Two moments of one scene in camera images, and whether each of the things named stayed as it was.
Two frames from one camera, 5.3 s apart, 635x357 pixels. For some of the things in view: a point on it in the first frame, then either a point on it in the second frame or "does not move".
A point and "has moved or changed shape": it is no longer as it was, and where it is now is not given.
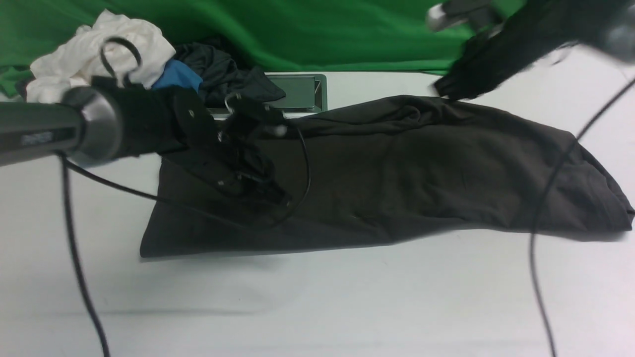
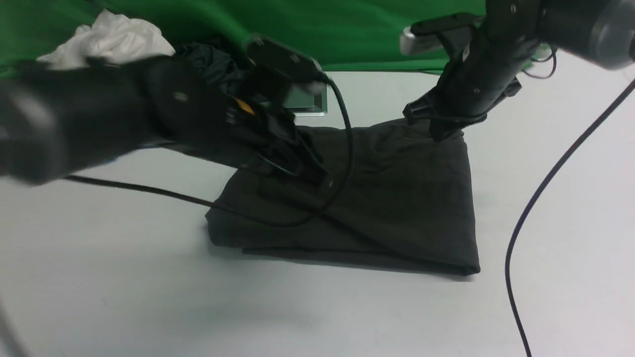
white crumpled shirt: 75,63 does not move
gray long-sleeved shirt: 397,170 has moved or changed shape
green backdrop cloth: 374,36 does not move
